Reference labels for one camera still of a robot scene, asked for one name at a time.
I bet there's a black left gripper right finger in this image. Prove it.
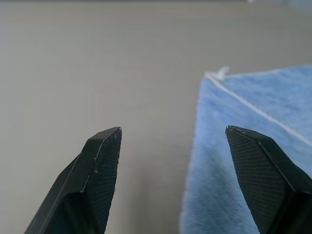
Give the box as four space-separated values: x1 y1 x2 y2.
225 125 312 234

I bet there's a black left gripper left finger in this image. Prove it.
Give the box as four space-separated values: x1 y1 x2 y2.
23 126 122 234

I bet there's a blue fluffy towel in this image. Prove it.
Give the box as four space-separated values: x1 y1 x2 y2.
179 64 312 234

